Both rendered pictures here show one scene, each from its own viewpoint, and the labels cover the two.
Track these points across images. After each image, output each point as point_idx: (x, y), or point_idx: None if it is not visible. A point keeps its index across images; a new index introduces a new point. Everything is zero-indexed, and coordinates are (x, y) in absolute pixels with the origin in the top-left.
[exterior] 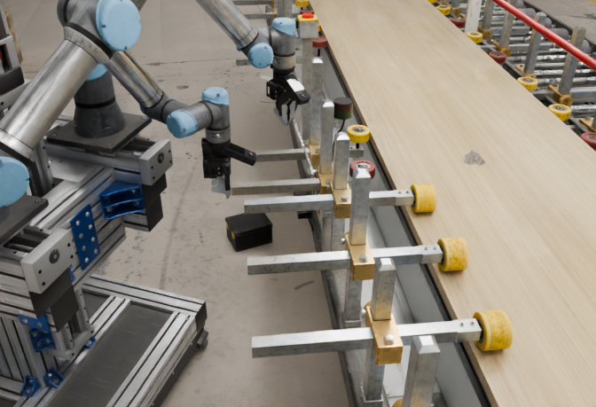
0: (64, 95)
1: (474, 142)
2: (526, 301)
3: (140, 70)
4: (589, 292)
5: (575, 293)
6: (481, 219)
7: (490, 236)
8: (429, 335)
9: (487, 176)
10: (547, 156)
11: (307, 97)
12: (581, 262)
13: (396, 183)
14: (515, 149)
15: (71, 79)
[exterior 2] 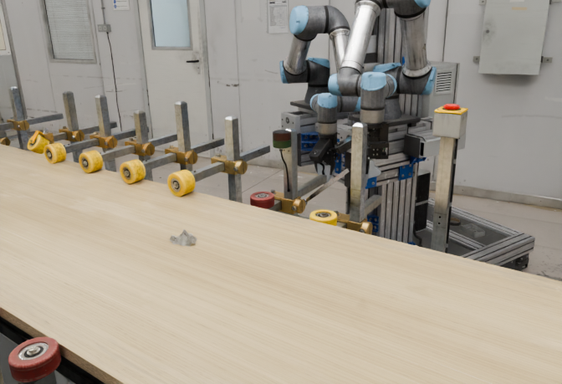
0: (291, 47)
1: (203, 258)
2: (79, 186)
3: (338, 66)
4: (38, 200)
5: (48, 197)
6: (134, 204)
7: (120, 199)
8: (99, 95)
9: (155, 232)
10: (103, 282)
11: (335, 146)
12: (44, 210)
13: (221, 199)
14: (149, 272)
15: (292, 41)
